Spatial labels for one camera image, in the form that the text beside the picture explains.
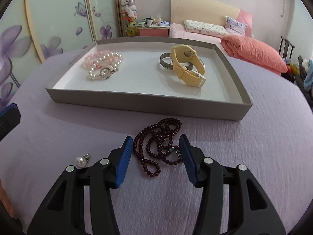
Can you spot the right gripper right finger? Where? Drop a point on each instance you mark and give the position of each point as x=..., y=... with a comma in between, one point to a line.
x=250, y=209

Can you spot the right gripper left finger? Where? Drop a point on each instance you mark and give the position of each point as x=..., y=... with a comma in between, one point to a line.
x=62, y=209

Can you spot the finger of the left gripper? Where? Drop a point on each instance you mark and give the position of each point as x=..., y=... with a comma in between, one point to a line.
x=9, y=119

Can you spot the pearl earring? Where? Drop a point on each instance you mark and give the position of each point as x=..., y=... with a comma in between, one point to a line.
x=82, y=160

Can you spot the grey cuff bangle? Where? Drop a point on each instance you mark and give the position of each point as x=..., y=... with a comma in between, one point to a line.
x=166, y=62

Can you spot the yellow wrist watch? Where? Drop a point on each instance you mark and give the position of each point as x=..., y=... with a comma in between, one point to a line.
x=183, y=54

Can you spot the left hand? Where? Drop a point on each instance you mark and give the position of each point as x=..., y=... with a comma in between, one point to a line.
x=6, y=201

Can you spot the purple bedspread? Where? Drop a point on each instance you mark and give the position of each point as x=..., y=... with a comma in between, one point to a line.
x=274, y=140

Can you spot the sliding wardrobe with flowers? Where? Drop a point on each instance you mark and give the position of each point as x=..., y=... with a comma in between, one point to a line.
x=34, y=30

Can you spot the grey cardboard tray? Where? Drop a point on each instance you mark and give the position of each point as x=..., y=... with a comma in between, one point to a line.
x=142, y=84

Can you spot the blue garment pile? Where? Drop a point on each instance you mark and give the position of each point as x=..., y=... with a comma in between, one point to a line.
x=304, y=78

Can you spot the pink nightstand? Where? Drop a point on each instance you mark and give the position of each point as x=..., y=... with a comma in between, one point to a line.
x=152, y=31

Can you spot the orange pillow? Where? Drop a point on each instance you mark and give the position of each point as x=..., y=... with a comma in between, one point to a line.
x=255, y=52

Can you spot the dark wooden chair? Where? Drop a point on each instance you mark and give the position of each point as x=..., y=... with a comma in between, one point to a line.
x=286, y=48

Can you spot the white mug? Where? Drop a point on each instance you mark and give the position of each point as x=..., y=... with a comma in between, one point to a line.
x=149, y=22

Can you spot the clear tube of plush toys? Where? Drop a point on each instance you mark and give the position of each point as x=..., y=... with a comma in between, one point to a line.
x=128, y=11

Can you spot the lilac patterned small pillow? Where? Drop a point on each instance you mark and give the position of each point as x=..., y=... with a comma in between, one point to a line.
x=234, y=27

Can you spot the floral white pillow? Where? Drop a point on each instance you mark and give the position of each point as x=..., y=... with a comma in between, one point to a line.
x=205, y=28

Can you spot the cream headboard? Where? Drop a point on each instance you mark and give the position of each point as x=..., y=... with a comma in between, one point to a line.
x=209, y=11

